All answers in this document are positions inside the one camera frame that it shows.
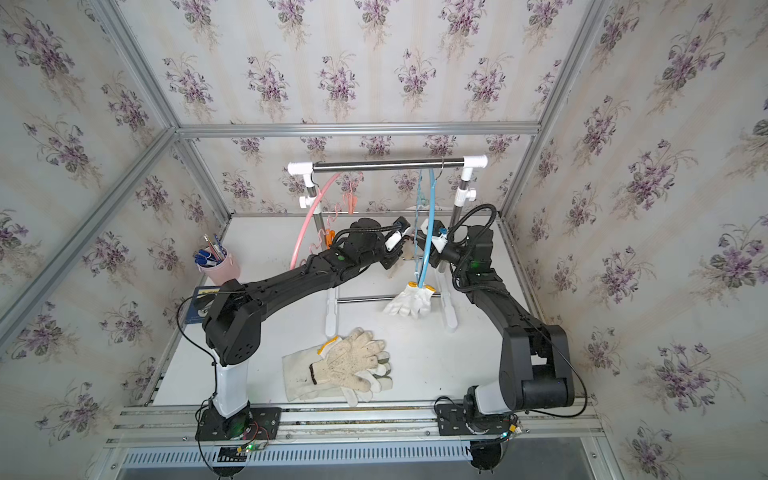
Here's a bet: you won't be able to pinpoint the beige glove black cuff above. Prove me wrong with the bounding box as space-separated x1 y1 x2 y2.
411 226 423 266
309 328 394 407

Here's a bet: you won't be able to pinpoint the white glove yellow cuff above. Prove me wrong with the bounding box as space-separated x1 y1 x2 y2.
383 282 436 319

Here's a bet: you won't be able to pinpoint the blue wavy hanger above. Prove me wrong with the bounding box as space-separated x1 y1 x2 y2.
417 170 437 289

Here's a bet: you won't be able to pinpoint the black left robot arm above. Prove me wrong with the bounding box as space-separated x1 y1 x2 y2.
202 217 410 420

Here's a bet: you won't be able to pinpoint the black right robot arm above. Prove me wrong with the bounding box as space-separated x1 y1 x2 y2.
428 204 576 421

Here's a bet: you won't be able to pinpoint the pink wavy hanger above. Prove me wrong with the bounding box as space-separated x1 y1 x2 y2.
290 173 340 269

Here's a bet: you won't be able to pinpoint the orange plastic clothespin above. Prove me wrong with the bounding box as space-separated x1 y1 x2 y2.
324 230 336 248

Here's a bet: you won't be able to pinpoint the salmon plastic clothespin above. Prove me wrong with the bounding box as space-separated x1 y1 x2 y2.
343 191 358 215

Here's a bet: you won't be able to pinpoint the white steel drying rack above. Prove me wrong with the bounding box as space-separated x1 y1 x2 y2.
286 155 489 338

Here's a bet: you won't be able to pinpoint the pink metal pen bucket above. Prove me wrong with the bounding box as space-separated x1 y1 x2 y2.
197 254 241 286

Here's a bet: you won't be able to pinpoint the blue pens in bucket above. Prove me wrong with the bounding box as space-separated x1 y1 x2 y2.
194 235 228 268

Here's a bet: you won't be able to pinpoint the small circuit board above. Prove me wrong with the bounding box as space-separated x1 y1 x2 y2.
216 441 268 464

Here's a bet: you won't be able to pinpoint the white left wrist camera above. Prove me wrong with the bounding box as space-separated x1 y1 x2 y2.
385 227 412 252

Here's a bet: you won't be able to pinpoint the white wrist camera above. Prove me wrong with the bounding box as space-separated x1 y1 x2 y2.
385 227 412 252
420 219 448 254

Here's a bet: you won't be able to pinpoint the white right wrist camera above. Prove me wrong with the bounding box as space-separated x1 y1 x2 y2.
420 219 448 254

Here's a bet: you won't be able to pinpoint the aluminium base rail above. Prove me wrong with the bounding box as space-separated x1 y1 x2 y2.
90 401 605 479

